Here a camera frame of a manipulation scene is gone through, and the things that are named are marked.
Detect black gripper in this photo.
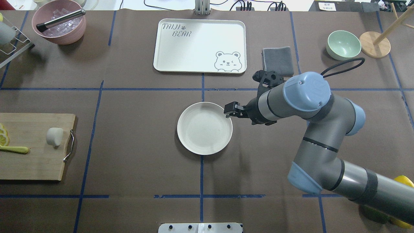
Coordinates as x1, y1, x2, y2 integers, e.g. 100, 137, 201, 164
224, 70, 285, 126

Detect beige round plate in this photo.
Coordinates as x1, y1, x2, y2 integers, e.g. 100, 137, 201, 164
177, 102, 233, 155

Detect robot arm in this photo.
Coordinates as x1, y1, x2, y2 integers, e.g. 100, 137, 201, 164
224, 72, 414, 225

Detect white bear print tray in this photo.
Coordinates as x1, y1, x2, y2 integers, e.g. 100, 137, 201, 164
153, 18, 247, 74

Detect white steamed bun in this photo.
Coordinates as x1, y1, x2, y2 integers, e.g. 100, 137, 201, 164
46, 127, 63, 147

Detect folded grey cloth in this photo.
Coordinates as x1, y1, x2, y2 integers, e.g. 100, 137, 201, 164
262, 46, 294, 77

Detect mint green bowl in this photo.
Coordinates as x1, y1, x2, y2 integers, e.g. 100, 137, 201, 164
326, 30, 361, 61

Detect wooden mug tree stand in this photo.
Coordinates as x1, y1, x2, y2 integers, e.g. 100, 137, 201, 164
359, 5, 414, 59

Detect green avocado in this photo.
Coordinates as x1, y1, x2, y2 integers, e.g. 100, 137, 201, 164
360, 205, 390, 224

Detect yellow lemon upper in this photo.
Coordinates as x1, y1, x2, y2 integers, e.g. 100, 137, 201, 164
394, 175, 414, 188

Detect yellow lemon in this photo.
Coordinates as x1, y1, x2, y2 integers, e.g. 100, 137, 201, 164
389, 217, 413, 229
394, 175, 414, 188

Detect pink bowl with ice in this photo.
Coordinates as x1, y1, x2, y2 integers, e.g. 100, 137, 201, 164
31, 0, 87, 45

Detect yellow lemon lower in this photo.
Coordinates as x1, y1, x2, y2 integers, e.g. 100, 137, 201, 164
389, 217, 413, 229

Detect wooden cutting board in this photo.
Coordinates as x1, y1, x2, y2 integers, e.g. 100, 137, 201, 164
0, 113, 76, 181

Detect steel black tongs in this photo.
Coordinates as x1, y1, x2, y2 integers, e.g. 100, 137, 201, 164
36, 9, 86, 32

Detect lemon slices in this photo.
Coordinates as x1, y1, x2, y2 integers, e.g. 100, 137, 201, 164
0, 123, 9, 146

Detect aluminium frame post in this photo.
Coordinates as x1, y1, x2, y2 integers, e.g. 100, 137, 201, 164
195, 0, 211, 15

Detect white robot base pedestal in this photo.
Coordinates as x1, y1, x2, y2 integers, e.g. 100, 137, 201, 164
158, 222, 244, 233

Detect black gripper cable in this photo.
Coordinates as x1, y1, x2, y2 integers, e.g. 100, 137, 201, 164
320, 57, 366, 79

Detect wire cup rack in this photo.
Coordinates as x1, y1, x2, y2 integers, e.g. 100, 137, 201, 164
0, 14, 35, 68

